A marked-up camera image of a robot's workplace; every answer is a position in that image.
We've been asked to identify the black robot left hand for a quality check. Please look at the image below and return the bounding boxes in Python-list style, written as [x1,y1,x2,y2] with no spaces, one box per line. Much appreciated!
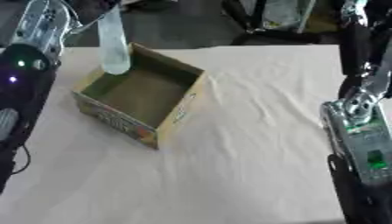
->
[61,0,128,33]

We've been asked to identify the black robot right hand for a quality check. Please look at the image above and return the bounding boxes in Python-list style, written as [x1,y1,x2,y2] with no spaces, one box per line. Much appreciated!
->
[335,0,392,100]

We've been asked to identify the clear plastic bottle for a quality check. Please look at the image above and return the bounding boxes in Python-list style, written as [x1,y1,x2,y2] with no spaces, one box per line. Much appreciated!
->
[94,4,134,76]

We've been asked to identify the tan cardboard box green inside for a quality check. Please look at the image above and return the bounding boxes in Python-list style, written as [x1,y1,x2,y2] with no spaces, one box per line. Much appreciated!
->
[70,42,210,151]

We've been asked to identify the pale bag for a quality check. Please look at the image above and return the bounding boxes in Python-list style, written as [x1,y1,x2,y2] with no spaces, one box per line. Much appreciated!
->
[260,0,318,31]

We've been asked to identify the black tripod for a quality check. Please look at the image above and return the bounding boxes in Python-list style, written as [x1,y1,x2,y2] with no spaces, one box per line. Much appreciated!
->
[219,0,340,46]

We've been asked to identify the black cable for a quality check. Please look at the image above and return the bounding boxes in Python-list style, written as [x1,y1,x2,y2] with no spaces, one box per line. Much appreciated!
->
[10,144,34,176]

